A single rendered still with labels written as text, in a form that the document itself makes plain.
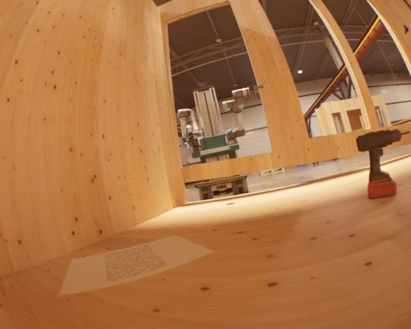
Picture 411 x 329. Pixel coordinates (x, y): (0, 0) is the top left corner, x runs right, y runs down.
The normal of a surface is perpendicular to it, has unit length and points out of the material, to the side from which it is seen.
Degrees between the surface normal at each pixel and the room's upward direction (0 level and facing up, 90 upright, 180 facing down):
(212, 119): 90
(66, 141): 90
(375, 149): 93
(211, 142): 90
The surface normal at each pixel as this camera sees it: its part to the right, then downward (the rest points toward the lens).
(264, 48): -0.29, -0.01
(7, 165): 0.94, -0.20
